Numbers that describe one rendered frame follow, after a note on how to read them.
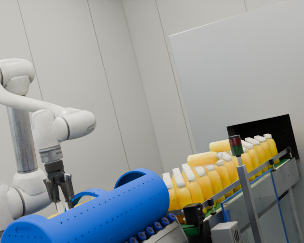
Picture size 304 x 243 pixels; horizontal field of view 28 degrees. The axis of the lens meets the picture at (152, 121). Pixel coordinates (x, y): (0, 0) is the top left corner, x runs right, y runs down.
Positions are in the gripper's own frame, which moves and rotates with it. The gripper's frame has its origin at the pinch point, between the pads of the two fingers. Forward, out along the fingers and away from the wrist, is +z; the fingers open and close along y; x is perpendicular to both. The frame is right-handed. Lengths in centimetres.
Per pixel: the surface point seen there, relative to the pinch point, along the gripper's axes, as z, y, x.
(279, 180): 37, 22, 191
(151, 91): -46, -225, 489
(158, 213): 18, 11, 51
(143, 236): 23.6, 10.4, 34.7
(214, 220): 32, 22, 84
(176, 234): 31, 12, 62
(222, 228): 34, 31, 73
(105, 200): 1.4, 10.0, 14.8
